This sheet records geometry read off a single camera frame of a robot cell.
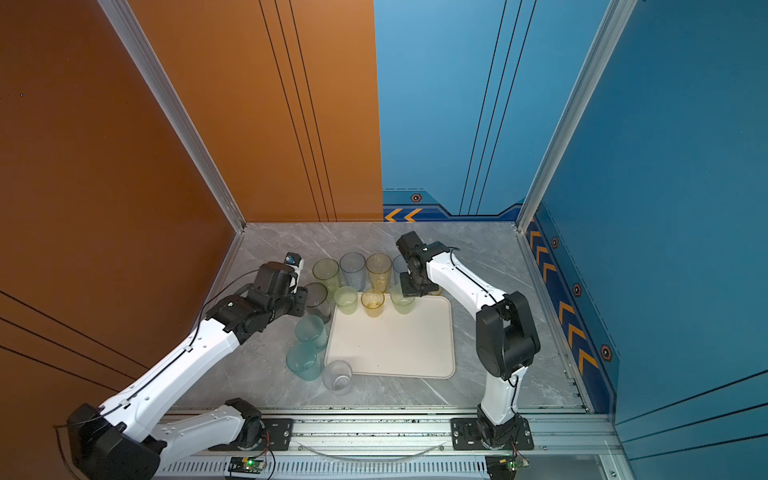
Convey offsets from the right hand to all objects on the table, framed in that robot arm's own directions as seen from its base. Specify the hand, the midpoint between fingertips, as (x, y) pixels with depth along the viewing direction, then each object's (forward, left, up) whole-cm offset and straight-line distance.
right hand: (411, 291), depth 90 cm
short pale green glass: (+1, +21, -6) cm, 22 cm away
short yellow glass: (0, +12, -6) cm, 14 cm away
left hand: (-5, +30, +10) cm, 32 cm away
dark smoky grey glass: (-7, +26, +6) cm, 28 cm away
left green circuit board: (-42, +40, -10) cm, 59 cm away
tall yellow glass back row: (+7, +10, +4) cm, 13 cm away
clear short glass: (-23, +21, -8) cm, 32 cm away
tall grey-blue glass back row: (+7, +18, +4) cm, 20 cm away
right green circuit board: (-42, -21, -11) cm, 48 cm away
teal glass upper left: (-9, +30, -6) cm, 32 cm away
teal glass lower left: (-19, +31, -6) cm, 36 cm away
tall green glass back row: (+7, +26, +2) cm, 27 cm away
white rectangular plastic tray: (-11, -2, -15) cm, 19 cm away
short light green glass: (0, +3, -7) cm, 7 cm away
